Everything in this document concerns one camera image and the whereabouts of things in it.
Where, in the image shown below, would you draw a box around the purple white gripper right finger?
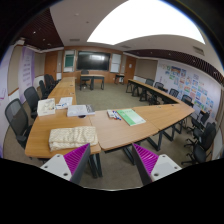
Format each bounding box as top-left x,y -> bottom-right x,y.
132,144 -> 181,185

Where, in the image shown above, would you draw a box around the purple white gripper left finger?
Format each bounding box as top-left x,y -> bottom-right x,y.
41,144 -> 90,184

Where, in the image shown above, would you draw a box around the cream patterned folded towel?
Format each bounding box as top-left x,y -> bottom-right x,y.
49,126 -> 98,151

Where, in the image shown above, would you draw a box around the green paper folder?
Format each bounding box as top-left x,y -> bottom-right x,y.
117,109 -> 145,126

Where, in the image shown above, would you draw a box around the black chair right near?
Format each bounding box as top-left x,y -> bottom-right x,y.
188,122 -> 216,165

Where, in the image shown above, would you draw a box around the white book stack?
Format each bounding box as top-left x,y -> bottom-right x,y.
67,105 -> 95,117

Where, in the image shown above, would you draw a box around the white papers on table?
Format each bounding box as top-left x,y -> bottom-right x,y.
56,97 -> 73,109

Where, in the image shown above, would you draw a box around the white box with lid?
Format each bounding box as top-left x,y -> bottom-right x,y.
37,98 -> 55,116

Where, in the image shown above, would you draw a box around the black chair right far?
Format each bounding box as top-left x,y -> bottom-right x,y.
187,111 -> 210,133

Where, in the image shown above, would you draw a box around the markers and eraser set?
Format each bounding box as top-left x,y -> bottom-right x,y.
107,110 -> 121,120

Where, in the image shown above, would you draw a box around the black mesh office chair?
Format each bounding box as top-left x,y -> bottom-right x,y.
5,98 -> 32,148

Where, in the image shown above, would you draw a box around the wooden front desk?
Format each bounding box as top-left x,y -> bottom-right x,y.
80,74 -> 105,90

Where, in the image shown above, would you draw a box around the black chair behind desk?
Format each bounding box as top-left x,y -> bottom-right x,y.
81,70 -> 90,87

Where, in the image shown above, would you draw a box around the whiteboard left of screen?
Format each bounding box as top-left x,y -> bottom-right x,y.
63,50 -> 75,72

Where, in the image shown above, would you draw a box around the whiteboard of screen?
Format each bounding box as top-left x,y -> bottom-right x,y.
110,54 -> 121,73
63,50 -> 75,72

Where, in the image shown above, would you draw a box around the whiteboard right of screen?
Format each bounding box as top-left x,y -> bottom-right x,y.
110,54 -> 121,73

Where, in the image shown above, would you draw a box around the colourful wall poster board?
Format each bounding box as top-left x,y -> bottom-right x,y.
155,59 -> 221,118

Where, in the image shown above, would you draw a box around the large black wall screen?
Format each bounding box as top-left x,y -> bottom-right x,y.
77,51 -> 110,71

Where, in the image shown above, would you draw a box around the purple white wall banner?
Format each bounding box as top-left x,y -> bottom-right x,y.
18,47 -> 35,103

